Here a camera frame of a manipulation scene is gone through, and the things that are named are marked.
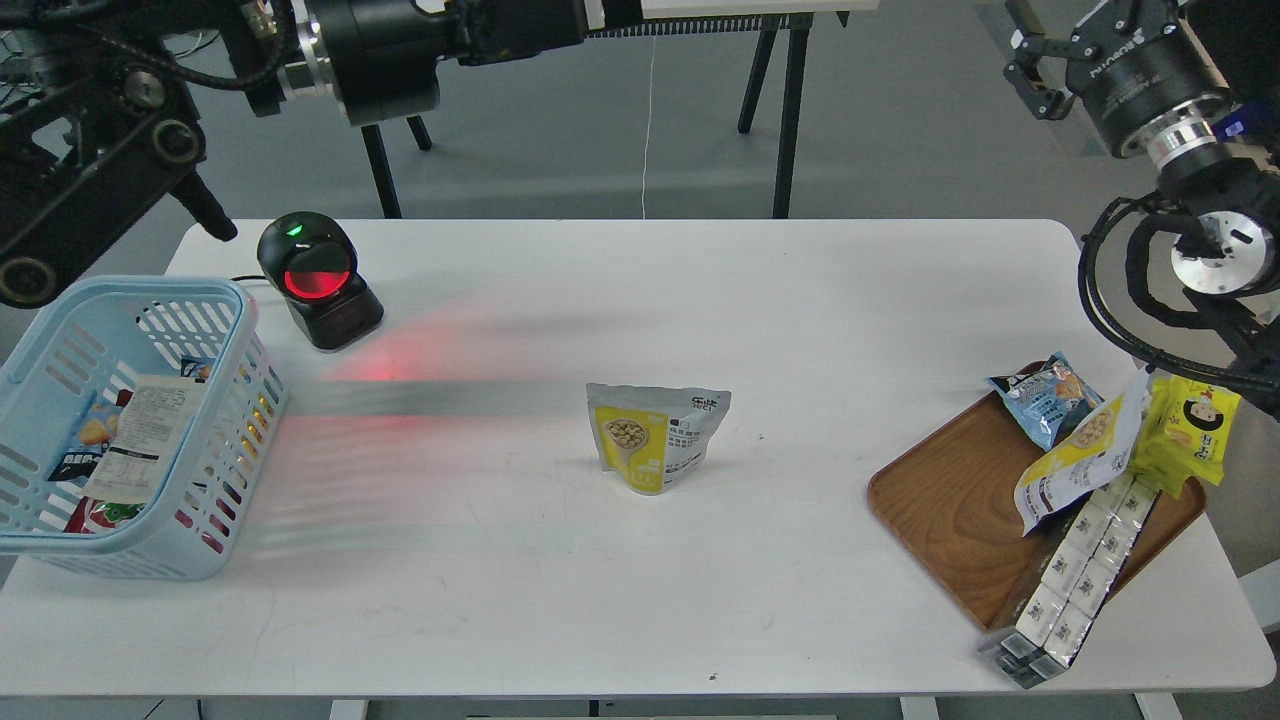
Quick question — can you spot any white boxed snack pack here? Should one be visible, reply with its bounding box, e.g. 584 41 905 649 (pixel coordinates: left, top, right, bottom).
978 475 1162 689

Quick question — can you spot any light blue plastic basket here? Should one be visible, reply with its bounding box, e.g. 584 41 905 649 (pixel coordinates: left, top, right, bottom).
3 275 287 580

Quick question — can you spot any yellow white snack pouch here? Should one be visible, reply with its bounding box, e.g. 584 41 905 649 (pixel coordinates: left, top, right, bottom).
1012 369 1152 536
585 383 732 495

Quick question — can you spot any wooden tray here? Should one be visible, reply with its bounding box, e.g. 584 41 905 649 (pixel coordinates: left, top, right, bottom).
867 361 1207 632

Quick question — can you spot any yellow cartoon snack bag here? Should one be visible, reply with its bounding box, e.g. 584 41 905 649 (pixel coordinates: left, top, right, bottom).
1130 375 1242 498

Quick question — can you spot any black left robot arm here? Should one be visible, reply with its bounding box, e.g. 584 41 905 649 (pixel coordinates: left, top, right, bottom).
1 1 644 307

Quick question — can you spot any black barcode scanner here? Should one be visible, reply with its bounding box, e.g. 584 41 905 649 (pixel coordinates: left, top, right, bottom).
257 211 384 351

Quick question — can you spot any white snack bag in basket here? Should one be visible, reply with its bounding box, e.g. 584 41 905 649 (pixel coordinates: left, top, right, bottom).
84 374 207 503

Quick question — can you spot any blue chips bag in basket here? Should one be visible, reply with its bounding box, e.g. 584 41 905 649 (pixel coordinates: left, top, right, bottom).
47 389 133 487

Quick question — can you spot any background white table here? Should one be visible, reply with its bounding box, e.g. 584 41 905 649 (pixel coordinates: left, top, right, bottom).
360 0 879 220

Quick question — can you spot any white hanging cable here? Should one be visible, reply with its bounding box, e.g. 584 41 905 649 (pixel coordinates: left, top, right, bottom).
640 36 658 220

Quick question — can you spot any blue snack bag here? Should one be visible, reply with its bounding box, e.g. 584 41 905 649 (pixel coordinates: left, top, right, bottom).
986 352 1103 451

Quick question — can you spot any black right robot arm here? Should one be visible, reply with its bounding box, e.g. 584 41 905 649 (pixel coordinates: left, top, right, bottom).
1004 1 1279 416

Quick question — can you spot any red snack bag in basket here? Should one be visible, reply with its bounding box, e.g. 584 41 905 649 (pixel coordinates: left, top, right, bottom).
64 497 147 534

